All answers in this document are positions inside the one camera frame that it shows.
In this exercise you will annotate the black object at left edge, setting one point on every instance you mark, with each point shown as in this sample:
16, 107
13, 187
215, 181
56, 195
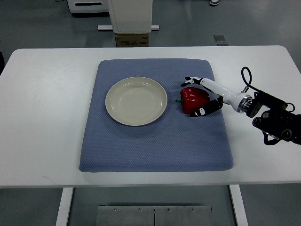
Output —
2, 62

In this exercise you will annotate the cardboard box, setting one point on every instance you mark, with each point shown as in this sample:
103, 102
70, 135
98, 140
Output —
125, 40

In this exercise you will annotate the white cabinet with slot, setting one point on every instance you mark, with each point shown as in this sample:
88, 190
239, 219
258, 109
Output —
87, 6

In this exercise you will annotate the cream round plate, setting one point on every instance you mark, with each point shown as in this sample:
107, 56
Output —
136, 101

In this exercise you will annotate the white table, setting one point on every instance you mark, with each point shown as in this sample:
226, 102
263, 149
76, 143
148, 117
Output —
44, 95

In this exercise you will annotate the red bell pepper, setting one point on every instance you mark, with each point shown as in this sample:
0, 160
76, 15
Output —
192, 99

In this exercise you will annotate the blue textured mat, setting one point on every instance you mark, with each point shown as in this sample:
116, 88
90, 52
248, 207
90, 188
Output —
174, 142

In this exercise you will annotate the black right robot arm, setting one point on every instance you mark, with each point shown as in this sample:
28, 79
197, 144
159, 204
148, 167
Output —
273, 116

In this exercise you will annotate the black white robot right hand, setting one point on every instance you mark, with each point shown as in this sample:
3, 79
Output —
239, 101

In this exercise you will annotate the metal floor plate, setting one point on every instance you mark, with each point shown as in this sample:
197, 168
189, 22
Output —
220, 40

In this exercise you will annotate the grey metal base plate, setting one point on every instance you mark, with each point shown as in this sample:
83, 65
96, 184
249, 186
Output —
154, 216

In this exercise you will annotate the white machine column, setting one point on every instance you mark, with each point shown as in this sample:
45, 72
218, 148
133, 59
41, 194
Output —
130, 16

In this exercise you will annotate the person in dark trousers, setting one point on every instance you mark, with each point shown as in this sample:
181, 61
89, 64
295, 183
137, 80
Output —
214, 3

